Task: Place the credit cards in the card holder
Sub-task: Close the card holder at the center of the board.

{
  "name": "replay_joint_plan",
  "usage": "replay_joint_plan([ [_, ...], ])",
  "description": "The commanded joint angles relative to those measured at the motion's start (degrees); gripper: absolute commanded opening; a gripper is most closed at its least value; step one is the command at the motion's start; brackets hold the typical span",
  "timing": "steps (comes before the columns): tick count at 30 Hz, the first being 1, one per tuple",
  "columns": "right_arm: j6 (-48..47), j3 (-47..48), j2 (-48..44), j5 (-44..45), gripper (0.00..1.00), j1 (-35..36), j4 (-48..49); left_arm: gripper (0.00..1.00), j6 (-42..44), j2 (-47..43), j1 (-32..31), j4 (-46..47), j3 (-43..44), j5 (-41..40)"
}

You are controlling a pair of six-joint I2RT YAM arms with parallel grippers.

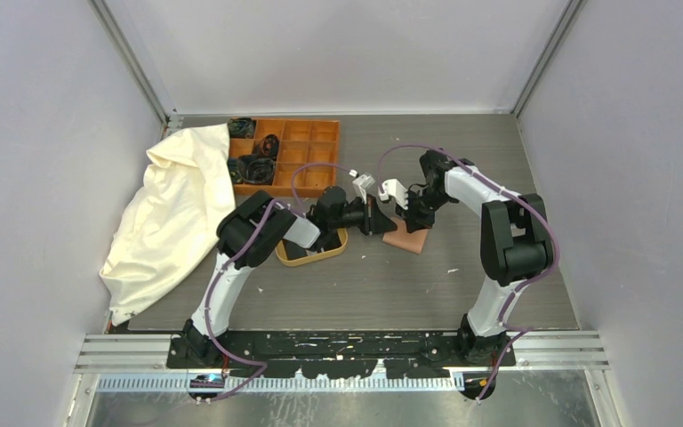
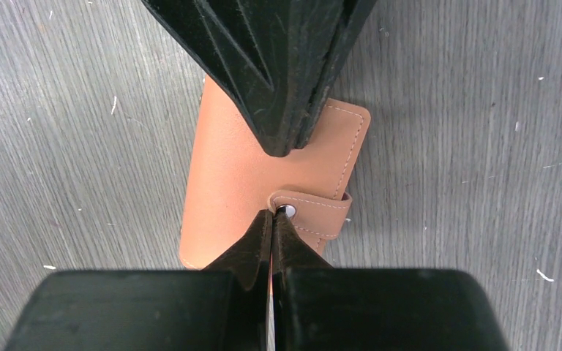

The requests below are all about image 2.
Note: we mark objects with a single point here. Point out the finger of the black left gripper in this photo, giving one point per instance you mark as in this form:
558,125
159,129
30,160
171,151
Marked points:
349,20
274,59

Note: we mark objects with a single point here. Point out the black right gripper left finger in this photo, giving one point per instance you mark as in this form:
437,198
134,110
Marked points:
221,307

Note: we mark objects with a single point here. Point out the tan leather card holder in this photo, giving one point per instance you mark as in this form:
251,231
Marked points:
231,178

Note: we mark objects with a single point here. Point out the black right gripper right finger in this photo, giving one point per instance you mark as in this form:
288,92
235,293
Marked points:
319,307

